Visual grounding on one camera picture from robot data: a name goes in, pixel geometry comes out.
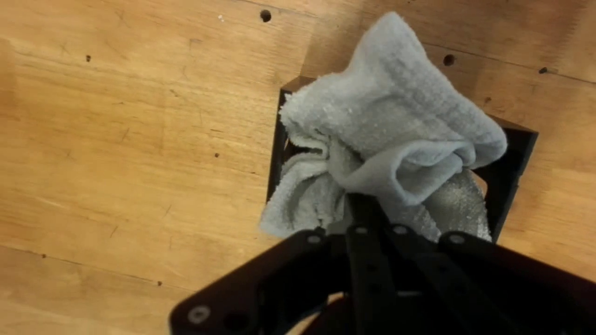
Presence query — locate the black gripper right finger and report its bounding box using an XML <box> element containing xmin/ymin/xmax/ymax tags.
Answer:
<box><xmin>371</xmin><ymin>196</ymin><xmax>596</xmax><ymax>335</ymax></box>

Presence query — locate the white terry towel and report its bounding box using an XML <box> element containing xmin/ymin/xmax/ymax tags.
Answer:
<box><xmin>259</xmin><ymin>10</ymin><xmax>510</xmax><ymax>246</ymax></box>

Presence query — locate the black perforated box container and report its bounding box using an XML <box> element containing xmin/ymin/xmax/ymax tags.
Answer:
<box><xmin>265</xmin><ymin>75</ymin><xmax>540</xmax><ymax>246</ymax></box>

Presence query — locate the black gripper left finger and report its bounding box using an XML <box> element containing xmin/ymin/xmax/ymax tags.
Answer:
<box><xmin>168</xmin><ymin>192</ymin><xmax>378</xmax><ymax>335</ymax></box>

